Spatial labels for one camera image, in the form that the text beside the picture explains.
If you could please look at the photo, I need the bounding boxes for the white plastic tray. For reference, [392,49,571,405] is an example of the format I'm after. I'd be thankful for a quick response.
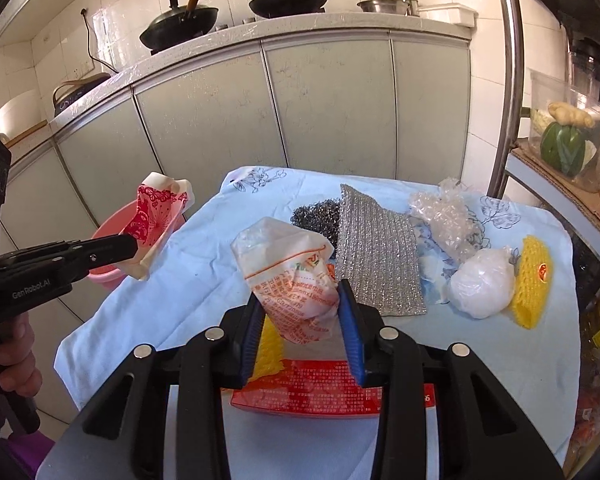
[419,4,478,27]

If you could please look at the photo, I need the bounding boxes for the ginger root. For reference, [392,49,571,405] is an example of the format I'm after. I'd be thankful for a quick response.
[547,101,596,129]

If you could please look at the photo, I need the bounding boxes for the red printed plastic bag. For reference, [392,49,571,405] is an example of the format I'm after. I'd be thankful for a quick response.
[230,216,342,346]

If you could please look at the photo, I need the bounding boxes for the metal shelf rack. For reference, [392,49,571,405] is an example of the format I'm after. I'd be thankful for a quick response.
[485,0,600,311]

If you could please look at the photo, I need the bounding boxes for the red patterned white paper wrapper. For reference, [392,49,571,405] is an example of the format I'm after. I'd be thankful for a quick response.
[122,171,196,281]

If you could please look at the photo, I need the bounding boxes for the yellow foam net orange sticker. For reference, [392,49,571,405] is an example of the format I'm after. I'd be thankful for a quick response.
[510,236,553,330]

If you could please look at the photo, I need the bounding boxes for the person's purple clothing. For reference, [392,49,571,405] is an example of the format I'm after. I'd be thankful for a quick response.
[0,432,56,480]

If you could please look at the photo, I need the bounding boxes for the wooden cutting board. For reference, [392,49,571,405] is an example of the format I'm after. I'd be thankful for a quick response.
[5,120,48,148]

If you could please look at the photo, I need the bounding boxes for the steel wool scrubber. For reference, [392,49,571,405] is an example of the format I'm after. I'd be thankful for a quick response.
[290,200,343,252]

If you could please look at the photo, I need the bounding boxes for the clear bubble wrap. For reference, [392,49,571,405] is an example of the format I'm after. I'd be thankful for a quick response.
[407,177,486,266]

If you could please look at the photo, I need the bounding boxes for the white plastic bag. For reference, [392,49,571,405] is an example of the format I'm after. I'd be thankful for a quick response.
[447,247,518,320]

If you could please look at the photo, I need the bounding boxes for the silver scouring pad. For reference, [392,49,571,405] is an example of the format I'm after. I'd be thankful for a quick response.
[332,184,428,317]

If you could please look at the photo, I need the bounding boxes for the black power cable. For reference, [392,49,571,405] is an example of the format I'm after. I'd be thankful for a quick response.
[81,7,120,77]

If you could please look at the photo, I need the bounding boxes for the clear plastic container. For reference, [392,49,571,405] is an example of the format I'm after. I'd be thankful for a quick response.
[527,70,600,192]

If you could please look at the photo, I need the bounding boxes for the white bowl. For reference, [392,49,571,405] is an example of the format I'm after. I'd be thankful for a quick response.
[0,89,43,143]

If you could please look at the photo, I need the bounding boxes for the dark basket with handle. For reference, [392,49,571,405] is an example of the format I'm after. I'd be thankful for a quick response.
[52,72,113,118]

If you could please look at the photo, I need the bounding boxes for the grey kitchen cabinet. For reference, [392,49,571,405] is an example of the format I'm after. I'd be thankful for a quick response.
[0,27,473,311]

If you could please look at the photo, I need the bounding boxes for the plain yellow foam net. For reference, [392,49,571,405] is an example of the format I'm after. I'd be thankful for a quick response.
[252,317,286,378]

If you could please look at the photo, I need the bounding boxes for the steel pot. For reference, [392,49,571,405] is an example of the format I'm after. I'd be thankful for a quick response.
[357,0,422,17]

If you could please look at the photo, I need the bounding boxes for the black wok with lid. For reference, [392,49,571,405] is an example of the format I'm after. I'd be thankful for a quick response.
[140,0,220,52]

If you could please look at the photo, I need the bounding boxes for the green bell pepper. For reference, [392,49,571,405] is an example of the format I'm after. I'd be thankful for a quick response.
[540,121,587,177]

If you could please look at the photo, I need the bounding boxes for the red cardboard box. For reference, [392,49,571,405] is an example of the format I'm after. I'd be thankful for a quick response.
[230,357,386,417]

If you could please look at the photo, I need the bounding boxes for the pink plastic bucket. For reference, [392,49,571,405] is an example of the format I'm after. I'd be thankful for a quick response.
[89,199,186,291]

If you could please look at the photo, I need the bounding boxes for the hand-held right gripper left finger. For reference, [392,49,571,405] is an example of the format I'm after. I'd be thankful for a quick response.
[80,280,281,480]

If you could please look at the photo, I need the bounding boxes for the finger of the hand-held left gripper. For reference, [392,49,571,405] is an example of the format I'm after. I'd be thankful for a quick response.
[54,233,140,287]

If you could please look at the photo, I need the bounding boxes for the light blue floral tablecloth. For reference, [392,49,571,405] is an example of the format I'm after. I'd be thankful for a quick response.
[57,165,578,480]

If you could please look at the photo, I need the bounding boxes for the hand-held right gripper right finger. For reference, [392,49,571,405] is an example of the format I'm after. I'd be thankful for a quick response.
[336,279,565,480]

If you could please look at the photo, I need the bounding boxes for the person's left hand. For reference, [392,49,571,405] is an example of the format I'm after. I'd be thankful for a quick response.
[0,317,44,398]

